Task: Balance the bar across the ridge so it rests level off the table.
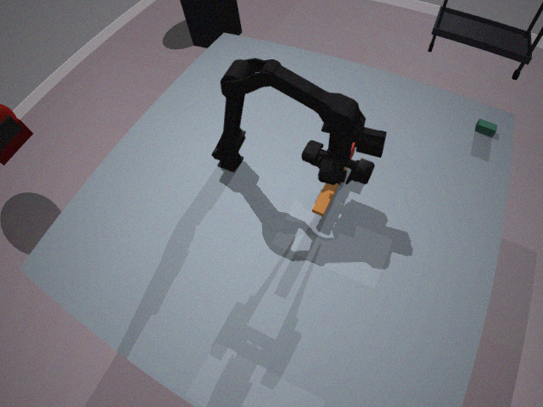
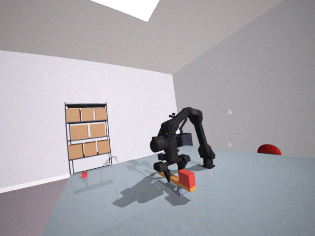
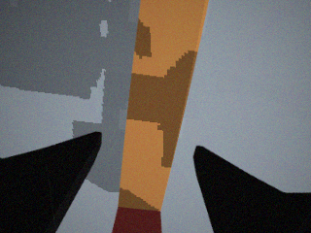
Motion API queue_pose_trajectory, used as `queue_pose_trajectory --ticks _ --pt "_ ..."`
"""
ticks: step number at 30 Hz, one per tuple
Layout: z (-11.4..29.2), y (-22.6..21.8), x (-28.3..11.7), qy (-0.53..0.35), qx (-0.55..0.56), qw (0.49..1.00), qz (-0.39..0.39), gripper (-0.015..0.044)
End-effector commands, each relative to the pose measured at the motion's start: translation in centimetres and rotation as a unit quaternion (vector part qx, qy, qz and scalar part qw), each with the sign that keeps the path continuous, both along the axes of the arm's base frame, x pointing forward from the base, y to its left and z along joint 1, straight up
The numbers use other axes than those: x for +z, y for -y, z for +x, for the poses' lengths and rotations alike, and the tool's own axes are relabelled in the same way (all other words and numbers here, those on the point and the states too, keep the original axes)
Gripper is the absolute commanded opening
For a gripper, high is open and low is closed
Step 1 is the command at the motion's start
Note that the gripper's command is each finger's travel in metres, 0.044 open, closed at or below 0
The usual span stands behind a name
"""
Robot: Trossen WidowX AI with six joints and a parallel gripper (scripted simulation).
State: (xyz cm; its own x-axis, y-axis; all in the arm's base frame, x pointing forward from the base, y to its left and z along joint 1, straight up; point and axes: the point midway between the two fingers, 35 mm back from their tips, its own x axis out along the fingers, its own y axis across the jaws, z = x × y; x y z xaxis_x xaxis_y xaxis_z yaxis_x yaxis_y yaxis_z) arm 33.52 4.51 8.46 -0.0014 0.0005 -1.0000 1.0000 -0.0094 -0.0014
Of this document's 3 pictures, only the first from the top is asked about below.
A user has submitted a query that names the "green rectangular block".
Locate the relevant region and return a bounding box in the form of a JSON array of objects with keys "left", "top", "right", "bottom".
[{"left": 475, "top": 119, "right": 497, "bottom": 137}]

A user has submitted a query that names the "orange bar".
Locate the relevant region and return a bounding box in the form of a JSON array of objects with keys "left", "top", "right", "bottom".
[{"left": 312, "top": 142, "right": 355, "bottom": 216}]

